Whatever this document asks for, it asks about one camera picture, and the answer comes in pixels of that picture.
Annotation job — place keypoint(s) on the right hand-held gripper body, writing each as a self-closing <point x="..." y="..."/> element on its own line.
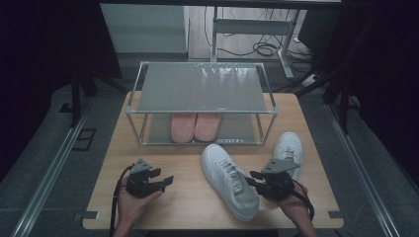
<point x="278" y="186"/>

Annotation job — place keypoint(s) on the person's right hand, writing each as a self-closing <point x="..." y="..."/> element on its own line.
<point x="296" y="205"/>

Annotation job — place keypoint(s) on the white desk frame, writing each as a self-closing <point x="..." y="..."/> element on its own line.
<point x="253" y="27"/>

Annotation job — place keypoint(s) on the metal floor rail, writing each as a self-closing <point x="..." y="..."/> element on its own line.
<point x="362" y="171"/>
<point x="49" y="171"/>

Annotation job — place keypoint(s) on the white cabinet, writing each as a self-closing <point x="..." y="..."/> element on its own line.
<point x="145" y="29"/>

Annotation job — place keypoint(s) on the white sneaker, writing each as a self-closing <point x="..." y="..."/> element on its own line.
<point x="290" y="141"/>
<point x="214" y="161"/>

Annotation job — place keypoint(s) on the dark curtain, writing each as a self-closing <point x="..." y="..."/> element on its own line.
<point x="39" y="39"/>
<point x="388" y="65"/>

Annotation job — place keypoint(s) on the person's left hand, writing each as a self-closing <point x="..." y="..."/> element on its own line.
<point x="128" y="209"/>

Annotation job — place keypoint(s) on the white power strip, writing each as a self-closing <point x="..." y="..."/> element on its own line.
<point x="310" y="80"/>

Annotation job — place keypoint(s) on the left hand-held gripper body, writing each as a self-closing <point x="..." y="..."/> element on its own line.
<point x="140" y="186"/>

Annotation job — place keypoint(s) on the pink slipper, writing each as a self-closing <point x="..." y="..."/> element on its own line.
<point x="207" y="128"/>
<point x="183" y="130"/>

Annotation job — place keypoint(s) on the black metal stand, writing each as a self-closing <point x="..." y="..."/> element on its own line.
<point x="344" y="108"/>
<point x="76" y="98"/>

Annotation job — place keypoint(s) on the metal shoe rack grey shelves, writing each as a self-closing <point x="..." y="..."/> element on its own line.
<point x="201" y="89"/>

